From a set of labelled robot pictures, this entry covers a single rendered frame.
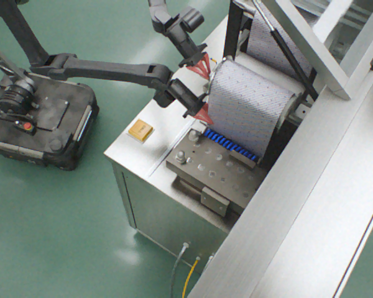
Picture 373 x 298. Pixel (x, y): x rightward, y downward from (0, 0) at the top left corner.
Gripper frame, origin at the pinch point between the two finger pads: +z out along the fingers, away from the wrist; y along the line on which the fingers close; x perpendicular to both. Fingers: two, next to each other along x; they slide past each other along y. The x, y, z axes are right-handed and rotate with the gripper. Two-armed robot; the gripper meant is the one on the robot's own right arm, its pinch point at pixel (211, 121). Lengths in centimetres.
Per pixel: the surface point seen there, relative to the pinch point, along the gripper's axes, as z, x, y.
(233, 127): 5.4, 8.0, 0.3
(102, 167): -8, -126, 4
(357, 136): 20, 53, 4
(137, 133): -15.0, -24.8, 12.7
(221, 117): -0.2, 7.2, 0.3
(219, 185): 14.9, 3.6, 17.7
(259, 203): 0, 67, 43
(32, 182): -33, -140, 36
